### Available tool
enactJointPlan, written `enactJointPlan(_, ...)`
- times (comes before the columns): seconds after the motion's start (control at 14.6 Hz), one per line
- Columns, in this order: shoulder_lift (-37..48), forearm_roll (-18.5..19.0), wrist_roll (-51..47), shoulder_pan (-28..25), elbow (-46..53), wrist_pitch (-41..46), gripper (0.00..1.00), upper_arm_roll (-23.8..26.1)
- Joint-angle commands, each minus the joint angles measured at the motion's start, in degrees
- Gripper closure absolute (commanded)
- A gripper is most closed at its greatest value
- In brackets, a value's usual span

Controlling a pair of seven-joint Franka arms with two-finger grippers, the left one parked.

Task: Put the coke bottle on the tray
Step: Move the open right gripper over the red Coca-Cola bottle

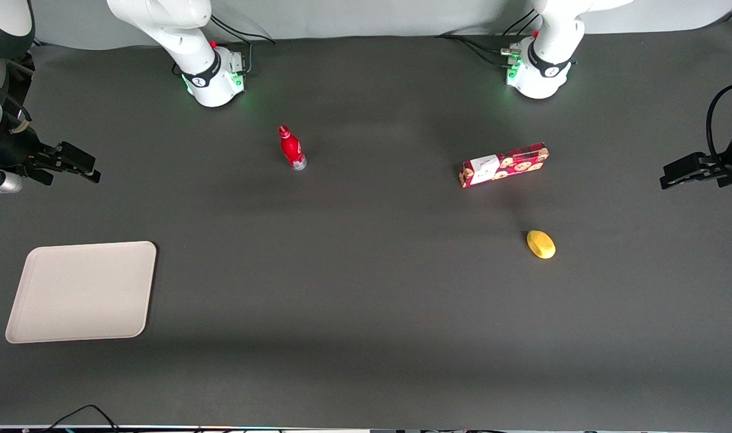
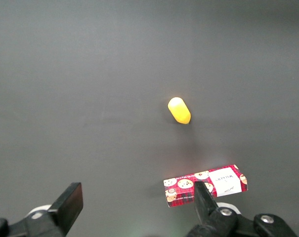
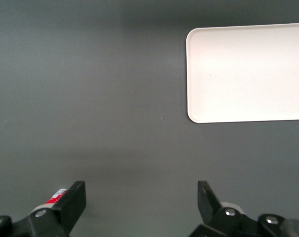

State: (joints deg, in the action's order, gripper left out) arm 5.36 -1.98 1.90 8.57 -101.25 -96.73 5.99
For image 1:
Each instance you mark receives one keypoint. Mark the beige plastic tray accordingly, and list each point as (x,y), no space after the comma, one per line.
(83,291)

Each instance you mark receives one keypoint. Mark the red tartan cookie box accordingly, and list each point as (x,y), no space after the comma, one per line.
(503,165)

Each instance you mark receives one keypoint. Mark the yellow lemon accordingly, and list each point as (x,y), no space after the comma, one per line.
(541,245)

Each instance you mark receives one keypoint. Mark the red coke bottle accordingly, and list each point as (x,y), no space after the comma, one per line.
(292,150)

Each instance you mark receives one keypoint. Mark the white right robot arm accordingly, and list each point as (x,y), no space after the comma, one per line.
(213,90)

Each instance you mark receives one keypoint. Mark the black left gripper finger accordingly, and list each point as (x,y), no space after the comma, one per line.
(686,162)
(681,181)

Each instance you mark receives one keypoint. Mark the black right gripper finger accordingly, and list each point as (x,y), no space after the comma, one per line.
(77,155)
(83,175)

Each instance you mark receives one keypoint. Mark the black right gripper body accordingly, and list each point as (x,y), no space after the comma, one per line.
(16,151)

